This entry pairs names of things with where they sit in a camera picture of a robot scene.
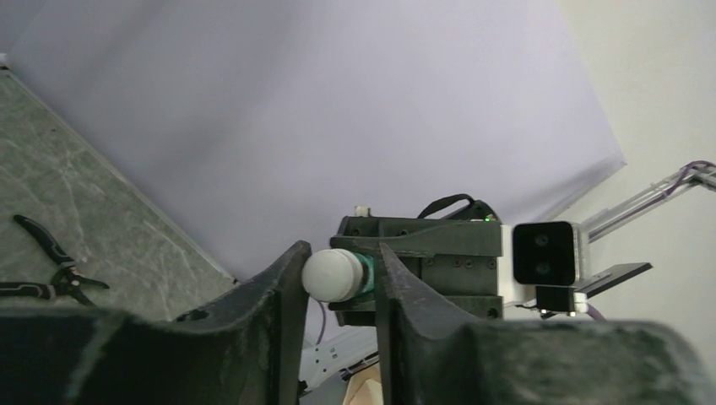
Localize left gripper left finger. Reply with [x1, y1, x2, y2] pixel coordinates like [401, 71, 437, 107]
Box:
[1, 240, 312, 404]

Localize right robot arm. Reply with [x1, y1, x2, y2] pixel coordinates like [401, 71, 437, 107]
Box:
[299, 194, 506, 392]

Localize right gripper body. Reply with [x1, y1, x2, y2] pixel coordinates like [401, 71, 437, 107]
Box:
[329, 198, 504, 320]

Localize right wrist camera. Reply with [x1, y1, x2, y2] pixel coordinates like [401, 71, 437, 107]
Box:
[510, 221, 589, 316]

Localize black pliers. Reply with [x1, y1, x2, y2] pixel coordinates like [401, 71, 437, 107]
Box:
[0, 214, 111, 307]

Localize green glue stick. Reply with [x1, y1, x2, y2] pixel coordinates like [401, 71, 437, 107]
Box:
[301, 248, 375, 303]

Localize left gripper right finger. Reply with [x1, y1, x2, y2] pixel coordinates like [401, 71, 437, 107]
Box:
[375, 245, 715, 404]

